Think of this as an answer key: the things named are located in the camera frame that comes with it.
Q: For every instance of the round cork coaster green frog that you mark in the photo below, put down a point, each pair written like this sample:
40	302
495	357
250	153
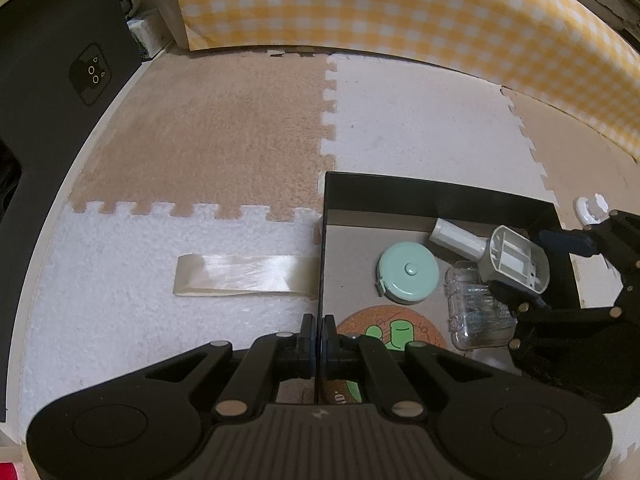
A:
360	321

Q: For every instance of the beige foam mat tile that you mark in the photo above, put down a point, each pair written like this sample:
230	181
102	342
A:
210	135
580	160

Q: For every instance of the mint green tape measure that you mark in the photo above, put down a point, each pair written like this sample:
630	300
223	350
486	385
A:
407	275

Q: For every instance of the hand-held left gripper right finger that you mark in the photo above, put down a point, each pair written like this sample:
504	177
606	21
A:
330	347

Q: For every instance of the white patterned tissue box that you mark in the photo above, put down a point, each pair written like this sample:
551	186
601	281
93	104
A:
147	32

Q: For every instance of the red object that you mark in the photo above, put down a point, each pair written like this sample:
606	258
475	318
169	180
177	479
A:
9	471

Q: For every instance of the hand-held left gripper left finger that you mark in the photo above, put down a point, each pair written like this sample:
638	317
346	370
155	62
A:
307	345

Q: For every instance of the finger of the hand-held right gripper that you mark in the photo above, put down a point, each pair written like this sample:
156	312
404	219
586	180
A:
520	305
570	242

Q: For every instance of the yellow checked blanket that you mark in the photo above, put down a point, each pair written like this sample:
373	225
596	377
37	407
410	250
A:
400	10

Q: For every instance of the white foam mat tile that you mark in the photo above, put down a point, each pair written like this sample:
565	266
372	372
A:
125	320
425	120

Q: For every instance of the black cardboard box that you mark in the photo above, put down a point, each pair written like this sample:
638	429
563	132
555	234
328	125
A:
400	195

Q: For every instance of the clear plastic case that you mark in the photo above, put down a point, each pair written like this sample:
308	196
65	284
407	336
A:
472	310

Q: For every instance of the black switch plate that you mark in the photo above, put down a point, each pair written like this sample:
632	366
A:
92	75

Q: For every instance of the white open-housing handheld device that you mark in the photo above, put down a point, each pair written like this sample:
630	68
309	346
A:
515	260

